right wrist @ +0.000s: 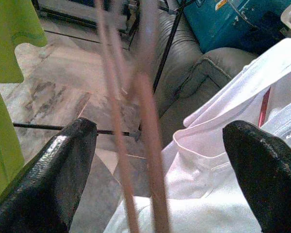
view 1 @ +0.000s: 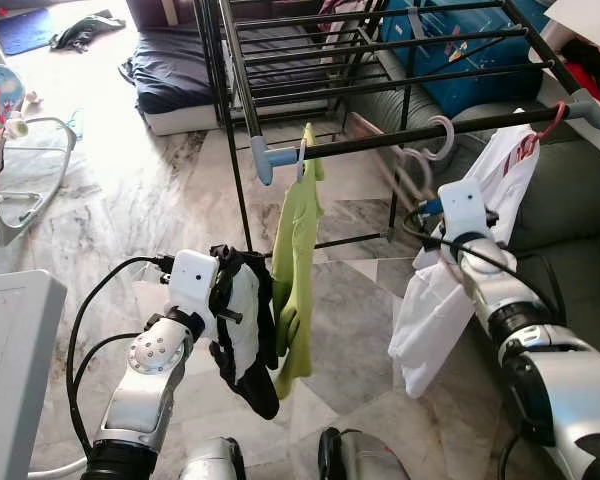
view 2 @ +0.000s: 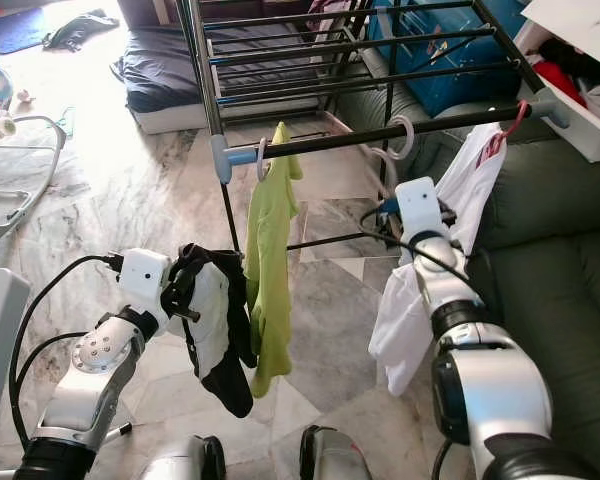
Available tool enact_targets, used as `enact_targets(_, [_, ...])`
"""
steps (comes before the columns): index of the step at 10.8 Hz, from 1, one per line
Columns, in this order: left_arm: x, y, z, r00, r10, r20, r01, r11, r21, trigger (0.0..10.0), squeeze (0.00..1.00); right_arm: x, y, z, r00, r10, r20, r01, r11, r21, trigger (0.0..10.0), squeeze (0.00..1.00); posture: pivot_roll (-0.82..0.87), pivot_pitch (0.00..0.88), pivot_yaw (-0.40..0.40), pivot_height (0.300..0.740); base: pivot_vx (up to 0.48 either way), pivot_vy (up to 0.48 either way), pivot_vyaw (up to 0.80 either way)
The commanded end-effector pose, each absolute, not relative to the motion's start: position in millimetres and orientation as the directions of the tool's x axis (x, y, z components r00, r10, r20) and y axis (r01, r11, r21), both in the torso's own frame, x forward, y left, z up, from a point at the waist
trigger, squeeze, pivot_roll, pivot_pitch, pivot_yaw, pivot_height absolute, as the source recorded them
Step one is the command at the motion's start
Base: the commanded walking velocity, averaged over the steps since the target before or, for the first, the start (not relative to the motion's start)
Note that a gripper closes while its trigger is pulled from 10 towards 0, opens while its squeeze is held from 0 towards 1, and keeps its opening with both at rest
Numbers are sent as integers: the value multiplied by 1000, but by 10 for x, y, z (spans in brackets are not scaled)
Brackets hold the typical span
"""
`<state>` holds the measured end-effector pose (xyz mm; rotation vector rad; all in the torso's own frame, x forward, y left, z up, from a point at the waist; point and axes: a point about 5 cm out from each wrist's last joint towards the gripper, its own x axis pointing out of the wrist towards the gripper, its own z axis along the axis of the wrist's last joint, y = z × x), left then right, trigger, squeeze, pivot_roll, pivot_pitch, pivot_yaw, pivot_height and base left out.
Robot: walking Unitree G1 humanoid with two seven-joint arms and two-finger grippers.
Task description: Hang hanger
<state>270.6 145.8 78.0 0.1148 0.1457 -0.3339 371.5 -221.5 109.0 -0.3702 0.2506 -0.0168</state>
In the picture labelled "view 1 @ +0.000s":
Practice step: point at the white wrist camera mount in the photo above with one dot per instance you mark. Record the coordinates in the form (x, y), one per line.
(192, 280)
(465, 205)

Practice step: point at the lime green shirt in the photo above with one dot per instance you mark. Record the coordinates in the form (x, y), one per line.
(295, 260)

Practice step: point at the black and white garment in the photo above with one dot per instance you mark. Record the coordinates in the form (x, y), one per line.
(255, 390)

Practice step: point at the white shirt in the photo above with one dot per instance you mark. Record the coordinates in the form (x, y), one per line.
(430, 320)

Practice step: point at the grey green leather sofa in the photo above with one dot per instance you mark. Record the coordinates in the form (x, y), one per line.
(580, 200)

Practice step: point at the white storage box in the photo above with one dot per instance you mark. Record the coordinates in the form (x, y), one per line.
(595, 15)

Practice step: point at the pale grey folding table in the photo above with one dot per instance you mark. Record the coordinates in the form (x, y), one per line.
(20, 380)

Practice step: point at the small black floor garment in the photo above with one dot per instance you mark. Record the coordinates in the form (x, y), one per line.
(88, 30)

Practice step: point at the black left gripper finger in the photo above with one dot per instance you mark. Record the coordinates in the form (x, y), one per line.
(224, 270)

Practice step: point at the navy floor mattress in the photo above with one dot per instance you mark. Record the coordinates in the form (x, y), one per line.
(175, 70)

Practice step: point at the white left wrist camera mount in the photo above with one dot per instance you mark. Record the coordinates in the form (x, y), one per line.
(192, 280)

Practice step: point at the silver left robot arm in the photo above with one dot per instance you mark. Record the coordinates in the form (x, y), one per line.
(145, 370)

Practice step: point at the blue printed storage box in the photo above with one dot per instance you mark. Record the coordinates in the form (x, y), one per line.
(480, 85)

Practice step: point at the black metal drying rack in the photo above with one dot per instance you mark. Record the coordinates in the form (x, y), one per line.
(380, 139)

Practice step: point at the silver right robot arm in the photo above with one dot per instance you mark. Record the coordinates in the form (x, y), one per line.
(540, 380)

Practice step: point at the blue floor mat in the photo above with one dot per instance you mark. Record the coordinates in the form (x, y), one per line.
(20, 30)

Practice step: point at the grey robot left leg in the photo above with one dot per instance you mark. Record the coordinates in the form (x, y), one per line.
(212, 462)

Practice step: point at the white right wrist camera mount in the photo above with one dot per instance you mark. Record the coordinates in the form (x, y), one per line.
(465, 205)

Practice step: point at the red clothes hanger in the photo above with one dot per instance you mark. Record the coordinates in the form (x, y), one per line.
(558, 118)

